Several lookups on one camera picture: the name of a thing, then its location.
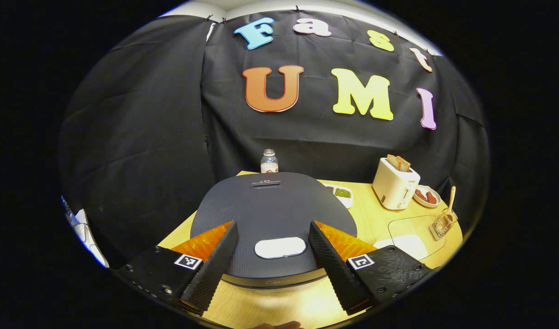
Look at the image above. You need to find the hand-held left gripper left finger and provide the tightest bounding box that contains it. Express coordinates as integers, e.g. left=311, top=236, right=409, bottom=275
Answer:
left=116, top=220, right=239, bottom=316

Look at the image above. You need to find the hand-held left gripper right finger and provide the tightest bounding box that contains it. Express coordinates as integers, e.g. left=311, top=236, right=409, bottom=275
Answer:
left=308, top=220, right=433, bottom=316

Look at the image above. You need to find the clear box of white rice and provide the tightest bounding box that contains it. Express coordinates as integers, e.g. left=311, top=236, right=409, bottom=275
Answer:
left=373, top=215, right=447, bottom=262

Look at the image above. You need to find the dark grey rice cooker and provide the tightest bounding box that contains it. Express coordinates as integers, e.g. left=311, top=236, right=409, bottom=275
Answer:
left=190, top=172, right=358, bottom=289

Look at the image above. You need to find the wire chopstick holder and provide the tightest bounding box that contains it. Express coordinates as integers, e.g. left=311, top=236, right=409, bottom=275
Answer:
left=432, top=209, right=458, bottom=241

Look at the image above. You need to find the white divided bean dish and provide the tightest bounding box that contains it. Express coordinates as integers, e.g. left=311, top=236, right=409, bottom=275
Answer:
left=323, top=183, right=353, bottom=209

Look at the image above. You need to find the white toaster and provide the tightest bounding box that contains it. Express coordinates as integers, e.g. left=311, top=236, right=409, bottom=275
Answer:
left=372, top=158, right=421, bottom=211

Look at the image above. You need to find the white round plate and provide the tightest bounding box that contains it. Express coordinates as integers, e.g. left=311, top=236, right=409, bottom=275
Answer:
left=413, top=185, right=441, bottom=208

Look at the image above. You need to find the small clear bottle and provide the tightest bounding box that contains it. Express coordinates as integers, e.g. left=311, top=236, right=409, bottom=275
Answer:
left=260, top=149, right=279, bottom=174

